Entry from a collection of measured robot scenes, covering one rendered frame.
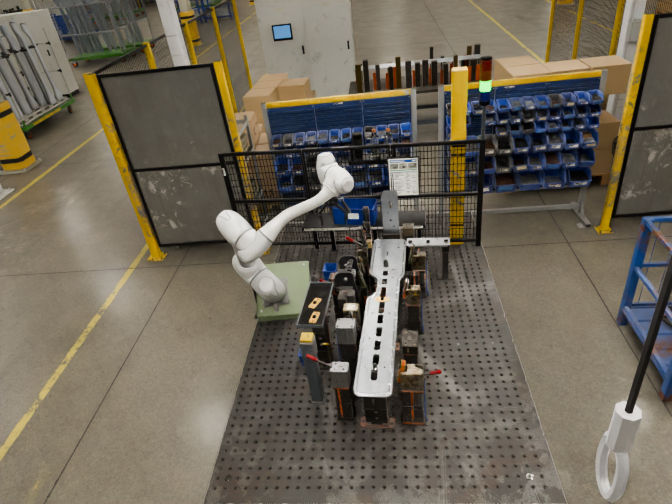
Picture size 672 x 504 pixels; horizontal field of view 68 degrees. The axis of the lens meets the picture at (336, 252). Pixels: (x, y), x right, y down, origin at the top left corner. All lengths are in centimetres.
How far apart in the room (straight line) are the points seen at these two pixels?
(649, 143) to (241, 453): 433
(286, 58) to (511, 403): 783
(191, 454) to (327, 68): 732
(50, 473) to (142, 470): 65
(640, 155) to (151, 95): 449
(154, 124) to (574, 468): 435
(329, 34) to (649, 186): 589
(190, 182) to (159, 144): 46
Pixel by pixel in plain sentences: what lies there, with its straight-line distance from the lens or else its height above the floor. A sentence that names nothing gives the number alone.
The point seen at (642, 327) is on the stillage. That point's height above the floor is 16.
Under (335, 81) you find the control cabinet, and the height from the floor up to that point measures 50.
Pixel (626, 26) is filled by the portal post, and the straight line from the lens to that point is 716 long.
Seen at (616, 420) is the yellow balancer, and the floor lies 252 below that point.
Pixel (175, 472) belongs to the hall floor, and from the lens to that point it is 371.
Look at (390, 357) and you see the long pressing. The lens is 259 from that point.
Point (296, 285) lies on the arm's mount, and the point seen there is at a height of 87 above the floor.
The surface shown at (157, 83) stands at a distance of 497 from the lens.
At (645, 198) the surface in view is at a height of 33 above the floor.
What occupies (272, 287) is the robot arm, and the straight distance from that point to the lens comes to 311.
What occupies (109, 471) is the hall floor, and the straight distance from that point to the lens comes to 393.
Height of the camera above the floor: 284
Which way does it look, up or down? 33 degrees down
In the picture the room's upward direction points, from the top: 8 degrees counter-clockwise
